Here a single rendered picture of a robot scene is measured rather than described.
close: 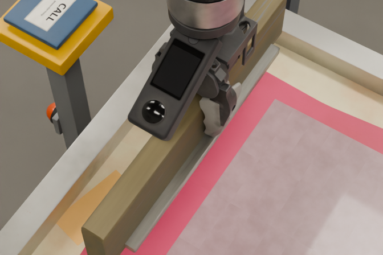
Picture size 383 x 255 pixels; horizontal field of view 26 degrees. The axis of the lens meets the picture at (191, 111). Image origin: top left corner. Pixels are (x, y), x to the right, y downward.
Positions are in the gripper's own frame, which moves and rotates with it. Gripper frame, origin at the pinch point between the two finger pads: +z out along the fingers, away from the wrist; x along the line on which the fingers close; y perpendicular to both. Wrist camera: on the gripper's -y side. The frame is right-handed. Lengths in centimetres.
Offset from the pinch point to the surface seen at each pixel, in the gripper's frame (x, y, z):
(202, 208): -3.2, -2.8, 13.9
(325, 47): -5.4, 25.8, 10.6
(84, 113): 30, 12, 40
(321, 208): -16.1, 5.3, 14.0
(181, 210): -1.2, -4.5, 14.0
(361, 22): 13, 112, 110
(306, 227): -15.8, 2.0, 13.9
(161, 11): 64, 84, 110
